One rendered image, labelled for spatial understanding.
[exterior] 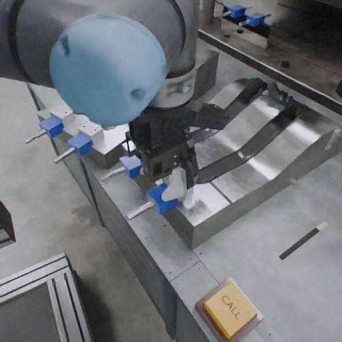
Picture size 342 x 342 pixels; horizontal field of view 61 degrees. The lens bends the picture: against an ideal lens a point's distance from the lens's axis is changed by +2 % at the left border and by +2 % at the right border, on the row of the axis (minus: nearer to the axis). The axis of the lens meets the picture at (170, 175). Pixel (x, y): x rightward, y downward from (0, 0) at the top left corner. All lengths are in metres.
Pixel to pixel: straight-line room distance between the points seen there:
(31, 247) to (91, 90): 1.46
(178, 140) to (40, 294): 0.98
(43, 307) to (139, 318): 0.39
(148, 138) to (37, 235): 1.32
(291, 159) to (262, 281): 0.25
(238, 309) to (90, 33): 0.43
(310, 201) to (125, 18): 0.59
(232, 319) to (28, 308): 0.90
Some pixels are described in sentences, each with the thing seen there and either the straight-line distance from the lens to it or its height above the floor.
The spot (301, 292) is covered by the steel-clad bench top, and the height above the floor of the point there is 0.80.
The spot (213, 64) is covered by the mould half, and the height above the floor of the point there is 0.88.
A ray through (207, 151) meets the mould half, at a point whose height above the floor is 0.88.
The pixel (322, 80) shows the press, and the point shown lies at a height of 0.79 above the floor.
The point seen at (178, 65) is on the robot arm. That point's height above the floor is 1.16.
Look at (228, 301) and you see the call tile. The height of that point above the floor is 0.84.
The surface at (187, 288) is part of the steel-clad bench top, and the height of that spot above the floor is 0.80.
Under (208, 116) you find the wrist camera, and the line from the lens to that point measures 0.43.
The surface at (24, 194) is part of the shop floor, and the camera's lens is 1.88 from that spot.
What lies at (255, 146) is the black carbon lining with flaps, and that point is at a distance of 0.66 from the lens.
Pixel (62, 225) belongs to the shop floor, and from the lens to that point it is 1.66.
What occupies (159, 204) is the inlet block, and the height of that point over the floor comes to 0.90.
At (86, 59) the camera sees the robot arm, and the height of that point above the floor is 1.23.
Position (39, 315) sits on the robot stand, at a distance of 1.24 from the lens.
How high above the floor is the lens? 1.32
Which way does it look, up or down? 48 degrees down
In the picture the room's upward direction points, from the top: straight up
